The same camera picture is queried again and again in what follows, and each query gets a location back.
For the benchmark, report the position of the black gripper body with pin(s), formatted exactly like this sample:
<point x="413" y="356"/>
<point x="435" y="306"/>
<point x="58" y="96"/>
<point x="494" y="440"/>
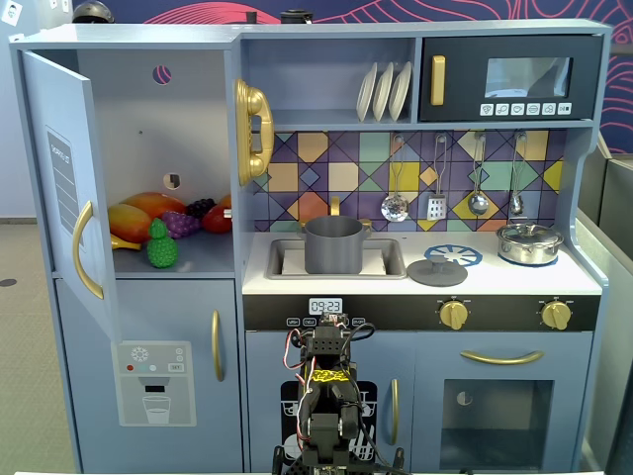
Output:
<point x="330" y="331"/>

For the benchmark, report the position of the green toy pineapple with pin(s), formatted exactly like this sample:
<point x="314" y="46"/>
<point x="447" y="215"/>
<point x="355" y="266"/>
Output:
<point x="163" y="252"/>

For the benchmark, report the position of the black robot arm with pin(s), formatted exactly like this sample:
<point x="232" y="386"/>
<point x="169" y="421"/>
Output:
<point x="329" y="430"/>

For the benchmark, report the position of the blue-gray cabinet door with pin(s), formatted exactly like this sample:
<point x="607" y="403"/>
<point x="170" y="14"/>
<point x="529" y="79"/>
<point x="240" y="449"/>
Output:
<point x="59" y="123"/>

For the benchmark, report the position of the yellow and black sticker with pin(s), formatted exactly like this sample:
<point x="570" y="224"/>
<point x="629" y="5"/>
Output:
<point x="331" y="376"/>

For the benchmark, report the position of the dishwasher door with print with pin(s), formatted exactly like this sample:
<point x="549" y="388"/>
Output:
<point x="262" y="361"/>

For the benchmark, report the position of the gray plastic pot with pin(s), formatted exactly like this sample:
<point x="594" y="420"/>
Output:
<point x="334" y="247"/>

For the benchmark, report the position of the gray toy sink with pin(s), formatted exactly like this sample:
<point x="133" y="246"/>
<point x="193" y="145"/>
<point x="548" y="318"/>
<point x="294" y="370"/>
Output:
<point x="277" y="259"/>

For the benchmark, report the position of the oven door with window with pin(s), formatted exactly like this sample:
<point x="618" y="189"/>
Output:
<point x="430" y="396"/>

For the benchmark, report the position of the gold stove knob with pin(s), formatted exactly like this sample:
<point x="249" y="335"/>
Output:
<point x="556" y="314"/>
<point x="454" y="314"/>

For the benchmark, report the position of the gray pot lid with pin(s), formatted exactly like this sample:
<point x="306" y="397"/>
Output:
<point x="437" y="274"/>

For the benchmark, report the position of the gold toy faucet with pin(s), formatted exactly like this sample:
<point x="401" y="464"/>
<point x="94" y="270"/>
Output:
<point x="335" y="205"/>

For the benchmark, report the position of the metal slotted spoon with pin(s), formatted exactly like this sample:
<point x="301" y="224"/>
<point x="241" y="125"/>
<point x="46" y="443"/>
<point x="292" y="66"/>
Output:
<point x="394" y="208"/>

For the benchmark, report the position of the blue-gray fridge door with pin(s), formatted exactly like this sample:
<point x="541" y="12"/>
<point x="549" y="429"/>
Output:
<point x="163" y="312"/>

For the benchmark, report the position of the red toy fruit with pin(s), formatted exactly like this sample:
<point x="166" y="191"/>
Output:
<point x="215" y="222"/>

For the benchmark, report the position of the metal slotted spatula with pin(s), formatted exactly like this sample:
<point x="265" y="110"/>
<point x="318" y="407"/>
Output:
<point x="436" y="208"/>

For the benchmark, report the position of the small orange toy fruit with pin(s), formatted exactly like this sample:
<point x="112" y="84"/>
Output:
<point x="225" y="200"/>

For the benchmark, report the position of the dark toy grapes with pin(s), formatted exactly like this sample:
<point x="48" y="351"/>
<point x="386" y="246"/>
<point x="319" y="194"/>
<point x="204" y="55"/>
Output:
<point x="200" y="207"/>

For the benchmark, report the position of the purple toy grapes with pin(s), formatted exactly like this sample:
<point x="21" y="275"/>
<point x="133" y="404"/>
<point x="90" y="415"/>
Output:
<point x="180" y="225"/>

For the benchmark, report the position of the metal ladle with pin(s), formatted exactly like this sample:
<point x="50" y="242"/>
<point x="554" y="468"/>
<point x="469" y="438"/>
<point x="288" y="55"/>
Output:
<point x="478" y="204"/>

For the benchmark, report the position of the yellow toy banana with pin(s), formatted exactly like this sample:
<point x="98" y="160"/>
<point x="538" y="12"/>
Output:
<point x="128" y="244"/>

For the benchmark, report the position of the red-orange toy mango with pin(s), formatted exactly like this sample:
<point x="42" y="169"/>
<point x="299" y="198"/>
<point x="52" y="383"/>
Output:
<point x="153" y="203"/>

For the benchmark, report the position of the shiny steel pot lid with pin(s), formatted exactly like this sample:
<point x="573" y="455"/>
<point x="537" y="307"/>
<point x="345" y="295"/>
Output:
<point x="529" y="232"/>

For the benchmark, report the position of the small metal spoon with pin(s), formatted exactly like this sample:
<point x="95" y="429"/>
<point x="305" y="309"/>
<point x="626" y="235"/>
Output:
<point x="516" y="204"/>

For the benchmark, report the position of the yellow-orange toy mango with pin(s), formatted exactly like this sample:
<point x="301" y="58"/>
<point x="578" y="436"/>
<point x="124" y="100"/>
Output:
<point x="127" y="222"/>

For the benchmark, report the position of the gold toy telephone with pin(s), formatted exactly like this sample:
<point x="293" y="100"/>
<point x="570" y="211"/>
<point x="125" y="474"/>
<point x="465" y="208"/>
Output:
<point x="253" y="106"/>

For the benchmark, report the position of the white toy plate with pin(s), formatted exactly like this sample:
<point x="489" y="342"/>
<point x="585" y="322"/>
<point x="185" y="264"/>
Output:
<point x="382" y="94"/>
<point x="366" y="94"/>
<point x="399" y="91"/>

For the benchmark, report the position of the black toy microwave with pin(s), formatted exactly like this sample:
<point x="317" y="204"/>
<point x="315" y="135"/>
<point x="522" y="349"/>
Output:
<point x="465" y="74"/>

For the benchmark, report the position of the gray office partition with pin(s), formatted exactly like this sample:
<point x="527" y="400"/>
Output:
<point x="618" y="222"/>

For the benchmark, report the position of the black round device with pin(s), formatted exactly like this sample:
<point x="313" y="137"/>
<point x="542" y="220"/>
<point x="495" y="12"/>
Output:
<point x="295" y="17"/>

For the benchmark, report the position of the small black cylinder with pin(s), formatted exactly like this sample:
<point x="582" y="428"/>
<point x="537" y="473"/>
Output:
<point x="251" y="18"/>

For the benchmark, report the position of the blue-gray toy kitchen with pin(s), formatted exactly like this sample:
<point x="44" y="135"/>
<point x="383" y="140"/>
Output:
<point x="148" y="37"/>

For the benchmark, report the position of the black helmet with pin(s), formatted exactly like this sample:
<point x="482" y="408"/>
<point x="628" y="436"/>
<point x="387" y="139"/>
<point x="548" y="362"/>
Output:
<point x="93" y="12"/>

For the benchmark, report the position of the small wrist camera board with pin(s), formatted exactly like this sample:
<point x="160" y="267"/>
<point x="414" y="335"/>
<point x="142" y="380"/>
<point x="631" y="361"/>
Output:
<point x="331" y="319"/>

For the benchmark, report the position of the white wall outlet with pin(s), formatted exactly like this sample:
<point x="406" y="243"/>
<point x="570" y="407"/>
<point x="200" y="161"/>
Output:
<point x="12" y="12"/>
<point x="60" y="5"/>

